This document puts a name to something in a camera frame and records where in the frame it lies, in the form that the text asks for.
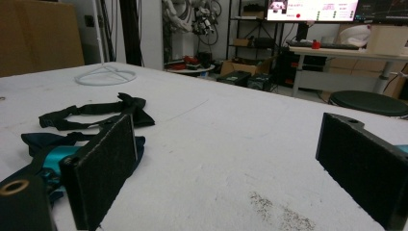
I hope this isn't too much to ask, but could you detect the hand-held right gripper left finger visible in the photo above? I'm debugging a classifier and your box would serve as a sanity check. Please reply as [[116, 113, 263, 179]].
[[60, 114, 140, 231]]

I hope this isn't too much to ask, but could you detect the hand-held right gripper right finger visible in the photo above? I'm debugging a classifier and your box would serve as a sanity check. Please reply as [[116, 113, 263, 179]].
[[315, 112, 408, 231]]

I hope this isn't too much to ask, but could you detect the white wire display rack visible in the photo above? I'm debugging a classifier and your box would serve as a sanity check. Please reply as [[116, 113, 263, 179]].
[[74, 63, 138, 87]]

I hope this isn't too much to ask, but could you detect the black round stool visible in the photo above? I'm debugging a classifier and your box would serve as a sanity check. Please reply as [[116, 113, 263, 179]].
[[328, 90, 408, 117]]

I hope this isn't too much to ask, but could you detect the white foam mat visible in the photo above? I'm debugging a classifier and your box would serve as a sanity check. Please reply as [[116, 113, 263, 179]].
[[0, 62, 408, 231]]

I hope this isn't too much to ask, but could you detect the white office desk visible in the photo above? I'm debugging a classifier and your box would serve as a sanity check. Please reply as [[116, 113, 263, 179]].
[[288, 44, 408, 98]]

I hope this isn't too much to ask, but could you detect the black keyboard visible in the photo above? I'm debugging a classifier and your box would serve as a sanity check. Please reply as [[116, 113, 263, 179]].
[[286, 39, 361, 51]]

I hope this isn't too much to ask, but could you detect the beige box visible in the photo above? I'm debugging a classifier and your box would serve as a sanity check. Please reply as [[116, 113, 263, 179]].
[[366, 25, 408, 56]]

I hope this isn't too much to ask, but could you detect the white plastic bag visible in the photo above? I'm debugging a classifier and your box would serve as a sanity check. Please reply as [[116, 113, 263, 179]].
[[339, 24, 371, 48]]

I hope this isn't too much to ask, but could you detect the black case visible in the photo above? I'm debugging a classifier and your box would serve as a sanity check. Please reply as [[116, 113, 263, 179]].
[[246, 73, 274, 92], [216, 69, 252, 88]]

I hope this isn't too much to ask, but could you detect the round white side table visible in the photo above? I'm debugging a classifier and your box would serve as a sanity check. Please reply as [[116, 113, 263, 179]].
[[164, 63, 217, 77]]

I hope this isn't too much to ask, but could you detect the brown cardboard sheet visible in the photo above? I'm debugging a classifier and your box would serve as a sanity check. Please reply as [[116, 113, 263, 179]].
[[0, 0, 86, 78]]

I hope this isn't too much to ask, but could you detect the dark computer monitor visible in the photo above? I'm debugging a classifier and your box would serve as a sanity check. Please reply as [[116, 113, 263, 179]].
[[354, 0, 408, 24]]

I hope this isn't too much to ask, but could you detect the open cardboard box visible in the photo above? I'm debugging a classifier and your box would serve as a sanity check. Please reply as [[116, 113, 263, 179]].
[[219, 57, 274, 77]]

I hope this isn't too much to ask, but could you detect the lit computer monitor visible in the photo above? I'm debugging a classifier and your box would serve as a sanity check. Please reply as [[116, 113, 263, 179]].
[[266, 0, 360, 23]]

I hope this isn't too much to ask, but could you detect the black metal shelf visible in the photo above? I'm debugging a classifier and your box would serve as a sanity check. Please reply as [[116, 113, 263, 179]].
[[225, 0, 281, 65]]

